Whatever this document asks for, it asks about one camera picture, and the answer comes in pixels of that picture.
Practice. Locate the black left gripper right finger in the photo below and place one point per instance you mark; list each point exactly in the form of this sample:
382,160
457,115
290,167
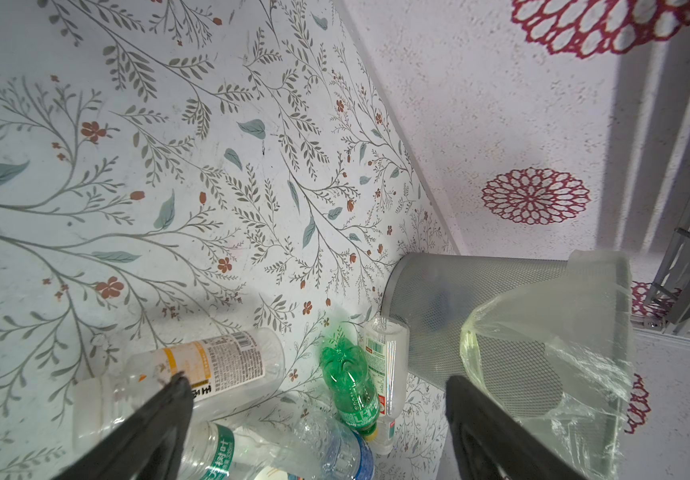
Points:
489,444

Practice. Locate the crushed Pocari bottle blue label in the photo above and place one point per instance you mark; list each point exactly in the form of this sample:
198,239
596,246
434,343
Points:
325,448

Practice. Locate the clear bottle green red label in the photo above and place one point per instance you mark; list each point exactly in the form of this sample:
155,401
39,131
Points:
385,343

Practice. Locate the green plastic bin liner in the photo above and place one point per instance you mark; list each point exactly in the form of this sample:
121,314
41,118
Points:
556,356

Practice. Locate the green bottle yellow cap upper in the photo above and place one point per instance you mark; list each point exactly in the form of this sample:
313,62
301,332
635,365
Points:
346,373

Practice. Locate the silver mesh waste bin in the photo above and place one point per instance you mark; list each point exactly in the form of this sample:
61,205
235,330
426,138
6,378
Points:
434,295

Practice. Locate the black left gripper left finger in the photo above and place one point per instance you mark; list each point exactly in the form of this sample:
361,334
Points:
148,445

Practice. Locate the clear bottle white yellow label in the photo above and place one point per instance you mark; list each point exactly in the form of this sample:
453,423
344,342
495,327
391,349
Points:
215,451

